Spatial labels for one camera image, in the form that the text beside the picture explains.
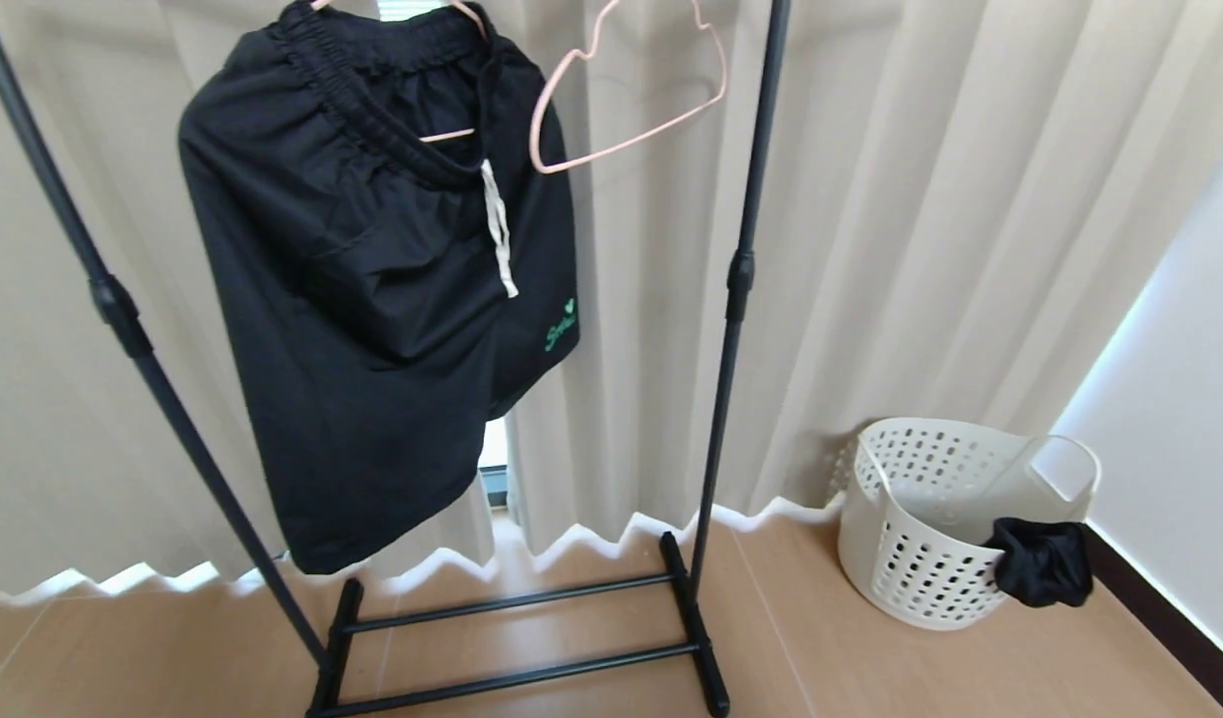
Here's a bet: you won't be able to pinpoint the black shorts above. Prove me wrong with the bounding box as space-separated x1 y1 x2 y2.
178 0 581 576

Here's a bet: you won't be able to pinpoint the pink clothes hanger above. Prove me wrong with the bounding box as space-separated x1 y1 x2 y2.
529 0 729 176
310 0 489 144

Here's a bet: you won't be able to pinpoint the black garment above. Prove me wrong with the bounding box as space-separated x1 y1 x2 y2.
983 517 1095 609

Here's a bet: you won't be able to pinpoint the black clothes rack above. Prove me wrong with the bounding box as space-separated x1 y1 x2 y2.
0 0 792 718

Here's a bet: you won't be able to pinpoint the white laundry basket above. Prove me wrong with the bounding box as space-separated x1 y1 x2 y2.
837 417 1103 631

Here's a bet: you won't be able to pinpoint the window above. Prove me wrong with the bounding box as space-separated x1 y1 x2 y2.
380 0 515 515

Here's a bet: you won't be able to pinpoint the beige curtain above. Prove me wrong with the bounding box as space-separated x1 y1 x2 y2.
482 0 1223 556
0 0 500 599

